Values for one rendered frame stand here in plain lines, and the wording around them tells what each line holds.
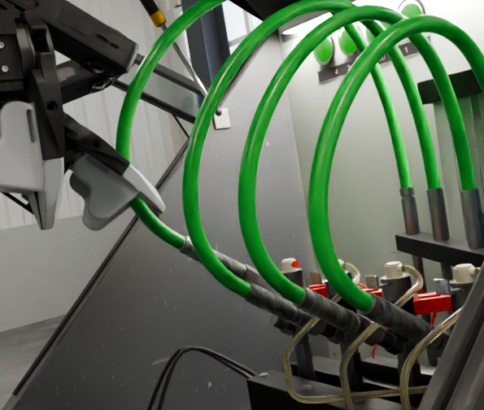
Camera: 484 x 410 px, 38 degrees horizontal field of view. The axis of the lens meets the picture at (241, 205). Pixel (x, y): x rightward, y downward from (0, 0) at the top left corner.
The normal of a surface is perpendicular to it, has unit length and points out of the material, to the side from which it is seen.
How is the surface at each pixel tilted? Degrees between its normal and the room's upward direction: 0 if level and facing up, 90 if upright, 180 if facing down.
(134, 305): 90
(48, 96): 93
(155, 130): 90
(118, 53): 94
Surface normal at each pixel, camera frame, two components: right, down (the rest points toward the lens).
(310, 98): -0.82, 0.16
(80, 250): 0.58, -0.05
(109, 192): 0.26, -0.26
